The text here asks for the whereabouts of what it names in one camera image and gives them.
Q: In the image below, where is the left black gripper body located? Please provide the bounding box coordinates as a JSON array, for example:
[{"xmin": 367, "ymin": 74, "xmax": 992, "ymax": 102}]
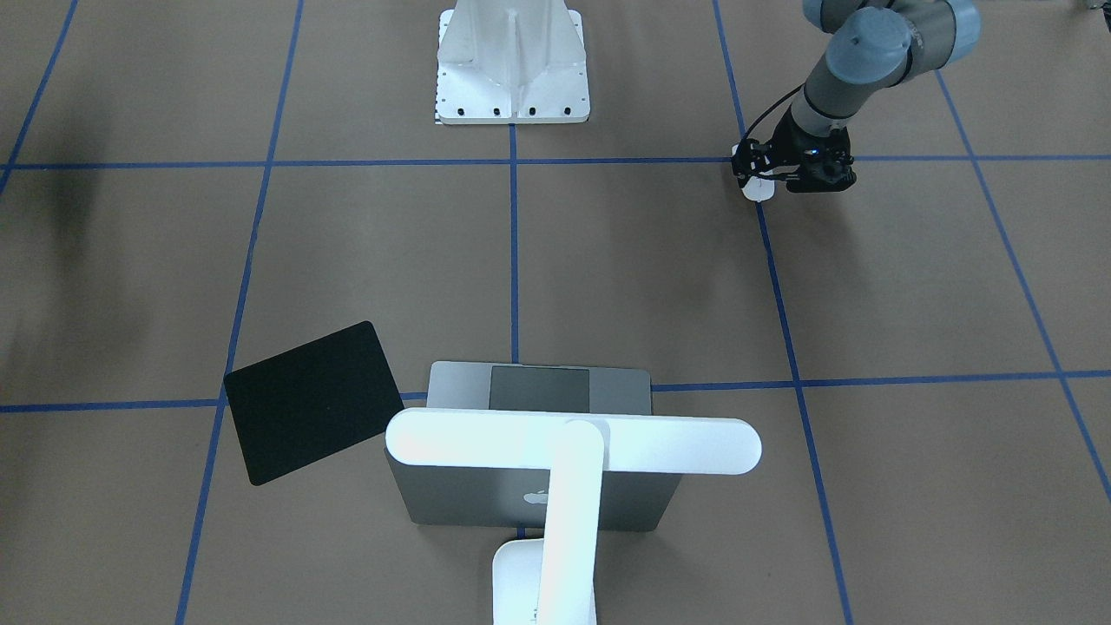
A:
[{"xmin": 763, "ymin": 109, "xmax": 848, "ymax": 170}]

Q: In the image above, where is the white computer mouse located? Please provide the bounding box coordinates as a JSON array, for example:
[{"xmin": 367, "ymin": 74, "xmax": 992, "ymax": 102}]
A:
[{"xmin": 730, "ymin": 153, "xmax": 777, "ymax": 202}]

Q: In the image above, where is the grey laptop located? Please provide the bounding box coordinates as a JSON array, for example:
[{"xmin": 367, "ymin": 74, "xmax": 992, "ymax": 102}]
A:
[{"xmin": 386, "ymin": 361, "xmax": 652, "ymax": 530}]

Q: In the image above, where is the black mouse pad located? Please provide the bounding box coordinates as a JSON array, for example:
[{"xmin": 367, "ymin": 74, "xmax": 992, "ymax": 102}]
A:
[{"xmin": 223, "ymin": 320, "xmax": 404, "ymax": 486}]

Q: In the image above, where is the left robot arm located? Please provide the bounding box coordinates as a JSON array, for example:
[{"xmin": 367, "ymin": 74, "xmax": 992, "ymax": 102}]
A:
[{"xmin": 731, "ymin": 1, "xmax": 983, "ymax": 202}]

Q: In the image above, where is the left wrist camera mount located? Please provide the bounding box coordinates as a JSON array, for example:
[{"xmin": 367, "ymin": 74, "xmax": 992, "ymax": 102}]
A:
[{"xmin": 785, "ymin": 128, "xmax": 858, "ymax": 194}]

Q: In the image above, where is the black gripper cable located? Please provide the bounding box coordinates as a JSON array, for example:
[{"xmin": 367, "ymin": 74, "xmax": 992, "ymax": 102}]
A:
[{"xmin": 740, "ymin": 84, "xmax": 804, "ymax": 144}]

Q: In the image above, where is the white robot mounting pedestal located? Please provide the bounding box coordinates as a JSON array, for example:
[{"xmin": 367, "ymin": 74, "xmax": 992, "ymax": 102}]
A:
[{"xmin": 434, "ymin": 1, "xmax": 591, "ymax": 127}]

